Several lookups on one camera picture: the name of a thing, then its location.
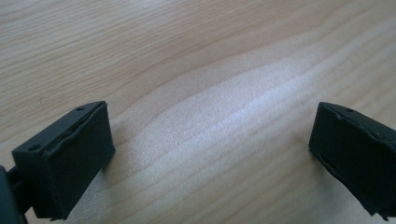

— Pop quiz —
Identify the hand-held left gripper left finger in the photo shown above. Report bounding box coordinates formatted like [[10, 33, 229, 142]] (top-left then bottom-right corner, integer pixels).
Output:
[[11, 100, 116, 221]]

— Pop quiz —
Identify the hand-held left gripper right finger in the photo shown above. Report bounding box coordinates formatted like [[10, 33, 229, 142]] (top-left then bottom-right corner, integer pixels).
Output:
[[308, 101, 396, 222]]

